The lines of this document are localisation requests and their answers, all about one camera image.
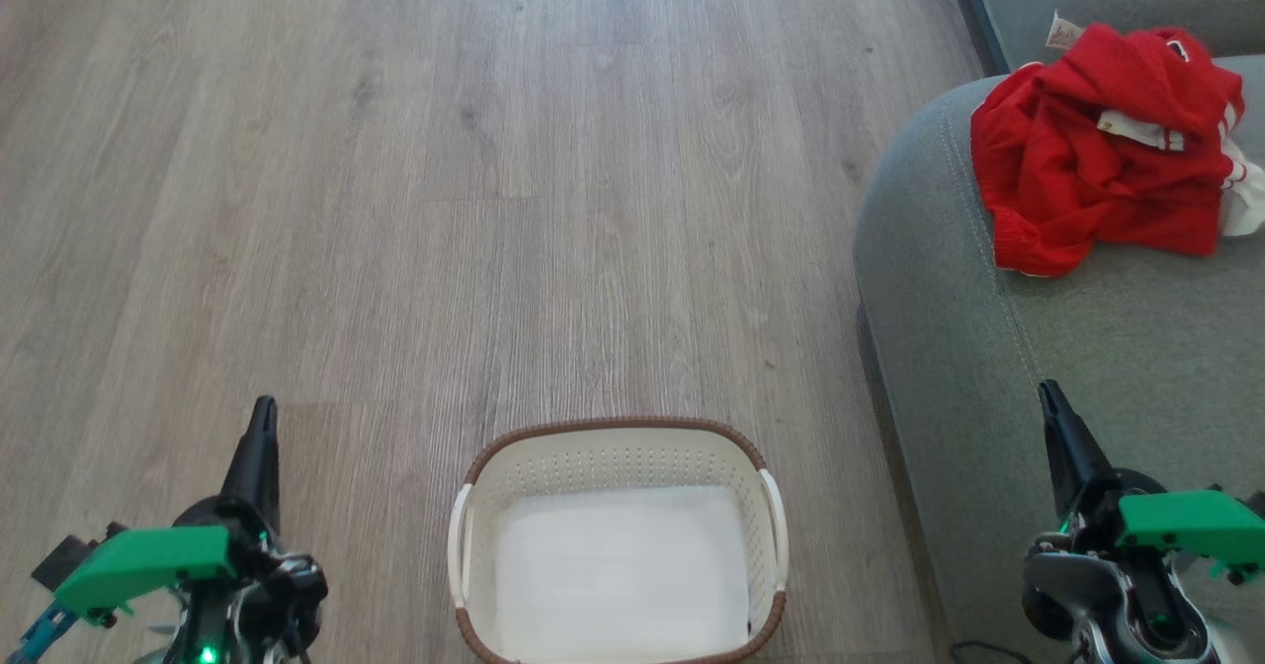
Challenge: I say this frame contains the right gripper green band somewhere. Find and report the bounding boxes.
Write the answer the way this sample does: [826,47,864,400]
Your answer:
[1038,379,1265,588]

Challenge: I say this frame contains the grey fabric sofa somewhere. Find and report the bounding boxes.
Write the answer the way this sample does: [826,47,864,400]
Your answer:
[854,51,1265,664]

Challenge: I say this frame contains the red shorts with white panel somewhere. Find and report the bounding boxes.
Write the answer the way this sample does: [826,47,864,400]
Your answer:
[970,56,1265,279]

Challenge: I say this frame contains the red garment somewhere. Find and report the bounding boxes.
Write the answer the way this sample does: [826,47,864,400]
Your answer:
[1062,24,1246,151]

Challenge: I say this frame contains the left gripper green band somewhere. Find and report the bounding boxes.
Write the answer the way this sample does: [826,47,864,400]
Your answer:
[54,396,329,664]

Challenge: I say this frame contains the cream laundry basket brown rim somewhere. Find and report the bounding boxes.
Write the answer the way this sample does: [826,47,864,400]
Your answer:
[447,417,790,664]

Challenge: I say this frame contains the thin black cable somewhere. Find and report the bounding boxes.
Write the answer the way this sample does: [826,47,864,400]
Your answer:
[949,640,1034,664]

